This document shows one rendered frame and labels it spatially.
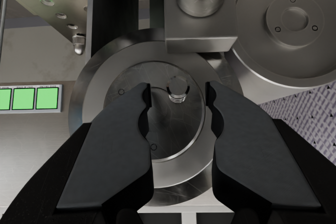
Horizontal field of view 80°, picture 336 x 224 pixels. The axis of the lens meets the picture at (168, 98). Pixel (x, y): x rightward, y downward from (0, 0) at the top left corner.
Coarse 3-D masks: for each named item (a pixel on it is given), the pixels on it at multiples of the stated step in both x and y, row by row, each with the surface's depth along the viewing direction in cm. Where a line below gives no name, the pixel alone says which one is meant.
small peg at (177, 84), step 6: (174, 78) 12; (180, 78) 12; (168, 84) 12; (174, 84) 12; (180, 84) 12; (186, 84) 12; (168, 90) 12; (174, 90) 12; (180, 90) 12; (186, 90) 12; (168, 96) 14; (174, 96) 12; (180, 96) 12; (186, 96) 14; (174, 102) 14; (180, 102) 14
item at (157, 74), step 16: (144, 64) 15; (160, 64) 15; (128, 80) 15; (144, 80) 15; (160, 80) 15; (192, 80) 15; (112, 96) 15; (160, 96) 15; (192, 96) 15; (160, 112) 15; (176, 112) 15; (192, 112) 15; (160, 128) 15; (176, 128) 14; (192, 128) 14; (160, 144) 14; (176, 144) 14; (160, 160) 14
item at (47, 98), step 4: (40, 88) 50; (44, 88) 50; (48, 88) 50; (52, 88) 50; (56, 88) 50; (40, 92) 50; (44, 92) 50; (48, 92) 50; (52, 92) 50; (56, 92) 50; (40, 96) 50; (44, 96) 50; (48, 96) 50; (52, 96) 50; (56, 96) 50; (40, 100) 50; (44, 100) 50; (48, 100) 50; (52, 100) 50; (56, 100) 50; (36, 104) 50; (40, 104) 50; (44, 104) 50; (48, 104) 50; (52, 104) 50
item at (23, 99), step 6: (18, 90) 51; (24, 90) 51; (30, 90) 50; (18, 96) 50; (24, 96) 50; (30, 96) 50; (18, 102) 50; (24, 102) 50; (30, 102) 50; (12, 108) 50; (18, 108) 50; (24, 108) 50
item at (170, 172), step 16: (128, 48) 16; (144, 48) 16; (160, 48) 16; (112, 64) 16; (128, 64) 16; (176, 64) 16; (192, 64) 16; (208, 64) 16; (96, 80) 16; (112, 80) 16; (208, 80) 16; (96, 96) 16; (96, 112) 16; (208, 112) 16; (208, 128) 15; (192, 144) 15; (208, 144) 15; (176, 160) 15; (192, 160) 15; (208, 160) 15; (160, 176) 15; (176, 176) 15; (192, 176) 15
